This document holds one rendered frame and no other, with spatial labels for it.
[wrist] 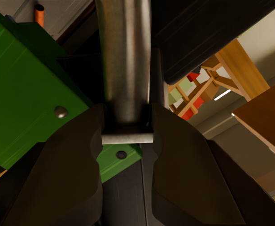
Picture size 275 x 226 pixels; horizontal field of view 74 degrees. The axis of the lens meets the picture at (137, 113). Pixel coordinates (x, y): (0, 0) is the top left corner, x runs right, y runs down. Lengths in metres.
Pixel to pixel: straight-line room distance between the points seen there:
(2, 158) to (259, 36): 9.78
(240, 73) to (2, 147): 0.89
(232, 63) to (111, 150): 0.82
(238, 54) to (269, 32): 9.06
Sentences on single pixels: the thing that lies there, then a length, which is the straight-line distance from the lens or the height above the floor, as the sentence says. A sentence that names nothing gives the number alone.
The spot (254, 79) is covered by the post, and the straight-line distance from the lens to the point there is 0.97.
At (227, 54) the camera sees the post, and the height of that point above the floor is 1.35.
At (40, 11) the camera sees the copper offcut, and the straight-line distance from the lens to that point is 0.57.
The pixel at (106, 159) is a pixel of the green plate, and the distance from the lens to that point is 0.18.
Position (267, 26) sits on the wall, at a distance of 9.97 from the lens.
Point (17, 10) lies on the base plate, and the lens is 0.57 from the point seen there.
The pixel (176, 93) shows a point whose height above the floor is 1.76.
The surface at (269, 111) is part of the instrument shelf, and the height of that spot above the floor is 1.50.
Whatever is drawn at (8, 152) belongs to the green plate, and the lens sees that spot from 0.21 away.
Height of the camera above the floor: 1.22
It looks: 6 degrees up
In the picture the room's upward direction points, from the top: 141 degrees clockwise
